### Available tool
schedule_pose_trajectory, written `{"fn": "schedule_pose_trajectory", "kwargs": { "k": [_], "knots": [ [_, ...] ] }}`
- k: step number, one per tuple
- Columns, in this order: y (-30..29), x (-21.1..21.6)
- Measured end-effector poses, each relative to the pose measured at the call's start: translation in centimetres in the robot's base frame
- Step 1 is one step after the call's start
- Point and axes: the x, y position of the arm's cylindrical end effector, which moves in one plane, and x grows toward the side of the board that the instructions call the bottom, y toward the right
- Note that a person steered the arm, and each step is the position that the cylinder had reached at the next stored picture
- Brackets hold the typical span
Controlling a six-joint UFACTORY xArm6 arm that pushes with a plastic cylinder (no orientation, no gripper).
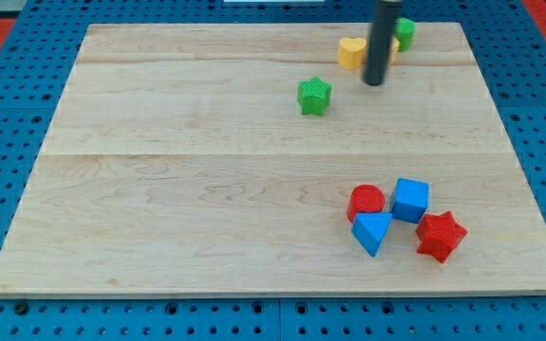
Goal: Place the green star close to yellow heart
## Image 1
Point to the green star block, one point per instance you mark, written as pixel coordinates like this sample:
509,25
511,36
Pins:
314,96

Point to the yellow heart block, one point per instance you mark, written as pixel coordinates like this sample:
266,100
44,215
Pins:
351,52

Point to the red star block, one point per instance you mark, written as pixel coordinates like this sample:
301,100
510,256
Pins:
439,235

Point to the light wooden board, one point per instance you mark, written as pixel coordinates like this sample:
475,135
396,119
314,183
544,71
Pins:
178,165

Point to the red cylinder block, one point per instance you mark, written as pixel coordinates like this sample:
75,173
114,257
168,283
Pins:
365,198

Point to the blue triangle block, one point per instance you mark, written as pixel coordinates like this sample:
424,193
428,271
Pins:
370,230

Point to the blue cube block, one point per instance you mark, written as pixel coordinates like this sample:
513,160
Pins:
409,200

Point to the yellow block behind rod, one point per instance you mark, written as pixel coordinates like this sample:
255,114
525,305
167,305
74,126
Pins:
394,49

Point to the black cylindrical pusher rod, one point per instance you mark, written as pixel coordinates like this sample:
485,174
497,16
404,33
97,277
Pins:
385,14

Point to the green cylinder block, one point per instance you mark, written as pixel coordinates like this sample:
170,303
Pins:
404,32

